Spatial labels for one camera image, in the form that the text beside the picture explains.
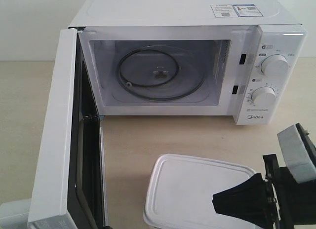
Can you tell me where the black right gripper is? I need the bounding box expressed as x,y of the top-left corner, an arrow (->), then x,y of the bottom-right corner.
212,154 -> 316,229

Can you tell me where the white plastic lidded container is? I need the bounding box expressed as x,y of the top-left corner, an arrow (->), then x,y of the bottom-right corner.
143,154 -> 257,229

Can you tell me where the white microwave door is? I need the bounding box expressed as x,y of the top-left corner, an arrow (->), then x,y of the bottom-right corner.
27,28 -> 109,229

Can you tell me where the white upper microwave knob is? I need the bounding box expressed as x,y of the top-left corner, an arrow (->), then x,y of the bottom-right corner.
261,54 -> 289,77

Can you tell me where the white microwave oven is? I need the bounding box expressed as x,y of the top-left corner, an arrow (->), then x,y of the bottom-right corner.
70,0 -> 306,125

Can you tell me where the glass microwave turntable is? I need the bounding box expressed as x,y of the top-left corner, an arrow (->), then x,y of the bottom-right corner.
116,45 -> 206,102

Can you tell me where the blue energy label sticker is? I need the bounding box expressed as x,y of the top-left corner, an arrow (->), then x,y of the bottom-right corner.
233,4 -> 261,17

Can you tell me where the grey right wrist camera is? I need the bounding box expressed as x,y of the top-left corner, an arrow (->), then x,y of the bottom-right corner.
277,123 -> 316,184

